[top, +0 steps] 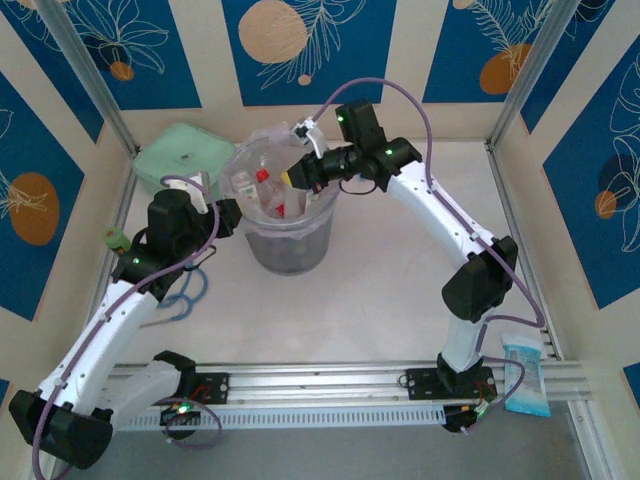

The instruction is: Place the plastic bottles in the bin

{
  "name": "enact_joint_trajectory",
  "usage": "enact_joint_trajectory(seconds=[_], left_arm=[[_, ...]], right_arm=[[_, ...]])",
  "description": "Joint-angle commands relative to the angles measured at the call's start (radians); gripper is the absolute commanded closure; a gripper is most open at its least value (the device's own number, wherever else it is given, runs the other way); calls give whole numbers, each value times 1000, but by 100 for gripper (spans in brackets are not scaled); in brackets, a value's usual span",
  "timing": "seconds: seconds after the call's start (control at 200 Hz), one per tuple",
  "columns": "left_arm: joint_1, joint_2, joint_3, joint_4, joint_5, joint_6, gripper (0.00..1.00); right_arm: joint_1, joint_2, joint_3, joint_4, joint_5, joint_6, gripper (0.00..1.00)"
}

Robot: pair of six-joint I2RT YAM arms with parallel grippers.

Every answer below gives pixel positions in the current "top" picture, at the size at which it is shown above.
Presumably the red label red cap bottle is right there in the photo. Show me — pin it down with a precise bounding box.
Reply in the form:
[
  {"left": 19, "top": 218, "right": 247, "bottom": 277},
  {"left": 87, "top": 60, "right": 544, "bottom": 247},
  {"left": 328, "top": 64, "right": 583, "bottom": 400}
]
[
  {"left": 272, "top": 199, "right": 301, "bottom": 221},
  {"left": 254, "top": 168, "right": 274, "bottom": 199}
]

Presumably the square clear bottle white label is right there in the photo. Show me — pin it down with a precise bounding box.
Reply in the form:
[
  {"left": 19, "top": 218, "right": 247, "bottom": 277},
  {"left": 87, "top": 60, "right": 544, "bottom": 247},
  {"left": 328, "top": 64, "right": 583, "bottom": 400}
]
[{"left": 232, "top": 172, "right": 259, "bottom": 201}]

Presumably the grey mesh waste bin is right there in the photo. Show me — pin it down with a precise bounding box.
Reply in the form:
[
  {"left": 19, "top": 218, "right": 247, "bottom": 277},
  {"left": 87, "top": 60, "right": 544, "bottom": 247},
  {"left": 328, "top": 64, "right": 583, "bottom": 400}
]
[{"left": 243, "top": 129, "right": 341, "bottom": 275}]

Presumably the small green bottle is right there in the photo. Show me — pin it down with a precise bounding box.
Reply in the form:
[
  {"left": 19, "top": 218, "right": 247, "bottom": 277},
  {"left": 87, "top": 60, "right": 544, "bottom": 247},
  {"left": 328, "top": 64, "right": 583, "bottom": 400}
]
[{"left": 103, "top": 225, "right": 132, "bottom": 254}]

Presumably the mint green zip pouch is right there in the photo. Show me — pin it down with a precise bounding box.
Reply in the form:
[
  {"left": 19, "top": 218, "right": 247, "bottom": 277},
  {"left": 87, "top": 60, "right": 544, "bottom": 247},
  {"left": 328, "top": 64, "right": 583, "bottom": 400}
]
[{"left": 132, "top": 123, "right": 239, "bottom": 199}]

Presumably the small circuit board green light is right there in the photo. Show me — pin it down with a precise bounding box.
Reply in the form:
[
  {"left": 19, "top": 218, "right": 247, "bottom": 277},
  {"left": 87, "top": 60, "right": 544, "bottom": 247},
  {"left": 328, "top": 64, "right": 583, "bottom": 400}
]
[
  {"left": 159, "top": 399, "right": 202, "bottom": 427},
  {"left": 443, "top": 402, "right": 494, "bottom": 434}
]

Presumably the blue white wipes packet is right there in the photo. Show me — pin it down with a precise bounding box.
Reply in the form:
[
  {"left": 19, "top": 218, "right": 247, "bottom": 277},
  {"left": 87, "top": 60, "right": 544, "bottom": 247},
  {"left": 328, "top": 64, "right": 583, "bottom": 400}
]
[{"left": 501, "top": 333, "right": 552, "bottom": 418}]

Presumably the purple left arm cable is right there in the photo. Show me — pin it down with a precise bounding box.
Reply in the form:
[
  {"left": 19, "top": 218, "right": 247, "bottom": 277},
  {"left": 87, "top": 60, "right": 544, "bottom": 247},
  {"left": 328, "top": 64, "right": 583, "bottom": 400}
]
[{"left": 30, "top": 174, "right": 224, "bottom": 480}]

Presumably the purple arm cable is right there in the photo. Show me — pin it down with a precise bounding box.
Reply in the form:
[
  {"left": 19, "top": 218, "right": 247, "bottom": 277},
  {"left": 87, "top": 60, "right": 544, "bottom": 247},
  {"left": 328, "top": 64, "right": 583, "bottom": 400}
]
[
  {"left": 309, "top": 77, "right": 547, "bottom": 436},
  {"left": 30, "top": 174, "right": 224, "bottom": 480}
]

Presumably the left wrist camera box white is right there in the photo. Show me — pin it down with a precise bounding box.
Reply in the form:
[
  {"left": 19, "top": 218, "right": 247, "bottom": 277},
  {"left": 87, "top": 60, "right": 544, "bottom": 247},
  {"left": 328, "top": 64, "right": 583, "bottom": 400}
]
[{"left": 165, "top": 171, "right": 211, "bottom": 214}]

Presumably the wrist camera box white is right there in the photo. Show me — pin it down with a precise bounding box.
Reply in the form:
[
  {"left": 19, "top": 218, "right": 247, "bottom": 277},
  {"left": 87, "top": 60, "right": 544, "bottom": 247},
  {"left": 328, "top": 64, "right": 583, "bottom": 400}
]
[
  {"left": 165, "top": 171, "right": 211, "bottom": 214},
  {"left": 292, "top": 115, "right": 329, "bottom": 157}
]

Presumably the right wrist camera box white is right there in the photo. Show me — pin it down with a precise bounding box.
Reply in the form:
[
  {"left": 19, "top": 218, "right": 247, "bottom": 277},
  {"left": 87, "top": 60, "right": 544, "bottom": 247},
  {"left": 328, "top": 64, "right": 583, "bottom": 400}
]
[{"left": 292, "top": 115, "right": 329, "bottom": 157}]

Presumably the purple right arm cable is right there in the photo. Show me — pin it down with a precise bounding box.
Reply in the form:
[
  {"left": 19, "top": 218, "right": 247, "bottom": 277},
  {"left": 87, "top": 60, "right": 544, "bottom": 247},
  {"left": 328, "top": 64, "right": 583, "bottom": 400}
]
[{"left": 309, "top": 77, "right": 547, "bottom": 436}]

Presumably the blue cable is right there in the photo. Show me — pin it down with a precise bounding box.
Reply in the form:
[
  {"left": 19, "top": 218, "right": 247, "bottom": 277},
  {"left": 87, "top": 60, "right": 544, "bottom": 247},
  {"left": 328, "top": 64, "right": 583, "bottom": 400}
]
[{"left": 159, "top": 267, "right": 210, "bottom": 324}]

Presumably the aluminium frame post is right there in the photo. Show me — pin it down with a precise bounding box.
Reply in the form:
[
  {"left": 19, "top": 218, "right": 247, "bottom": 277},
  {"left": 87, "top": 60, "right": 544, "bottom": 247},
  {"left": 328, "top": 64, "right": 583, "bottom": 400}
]
[
  {"left": 483, "top": 0, "right": 582, "bottom": 151},
  {"left": 35, "top": 0, "right": 142, "bottom": 155}
]

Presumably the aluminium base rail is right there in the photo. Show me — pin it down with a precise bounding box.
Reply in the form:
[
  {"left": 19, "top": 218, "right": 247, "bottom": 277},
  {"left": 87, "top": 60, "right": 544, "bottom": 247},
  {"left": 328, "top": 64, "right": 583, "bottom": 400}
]
[{"left": 107, "top": 358, "right": 596, "bottom": 407}]

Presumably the white slotted cable duct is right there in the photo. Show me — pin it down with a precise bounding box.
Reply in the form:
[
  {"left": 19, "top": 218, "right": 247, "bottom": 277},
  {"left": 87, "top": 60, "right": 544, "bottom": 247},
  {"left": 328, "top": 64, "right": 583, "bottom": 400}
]
[{"left": 112, "top": 403, "right": 447, "bottom": 434}]

